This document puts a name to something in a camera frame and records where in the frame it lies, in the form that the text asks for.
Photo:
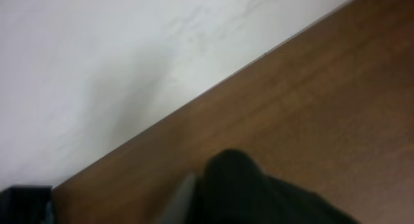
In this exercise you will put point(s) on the dark teal t-shirt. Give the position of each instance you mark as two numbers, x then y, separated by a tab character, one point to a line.
233	189

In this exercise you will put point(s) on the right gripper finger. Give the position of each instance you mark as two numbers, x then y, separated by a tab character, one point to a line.
177	208

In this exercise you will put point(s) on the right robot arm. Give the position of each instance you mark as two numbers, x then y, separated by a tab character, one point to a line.
34	204

